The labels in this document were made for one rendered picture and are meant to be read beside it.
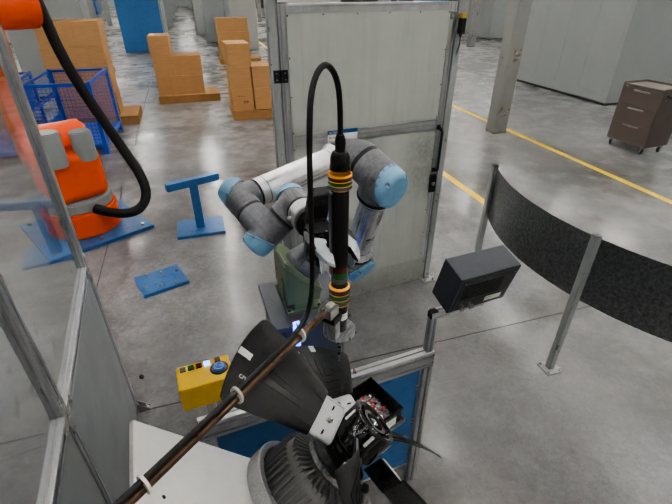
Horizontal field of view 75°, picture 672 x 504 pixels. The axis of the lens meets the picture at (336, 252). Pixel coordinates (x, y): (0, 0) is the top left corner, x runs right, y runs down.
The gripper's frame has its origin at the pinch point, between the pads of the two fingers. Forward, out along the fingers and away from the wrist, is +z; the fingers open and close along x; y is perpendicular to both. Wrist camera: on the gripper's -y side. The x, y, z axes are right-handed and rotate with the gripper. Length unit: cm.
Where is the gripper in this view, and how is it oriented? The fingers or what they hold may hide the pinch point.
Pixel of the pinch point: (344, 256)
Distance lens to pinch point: 81.6
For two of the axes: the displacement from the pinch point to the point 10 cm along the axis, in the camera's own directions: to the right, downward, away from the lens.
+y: 0.0, 8.5, 5.3
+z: 3.8, 4.9, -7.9
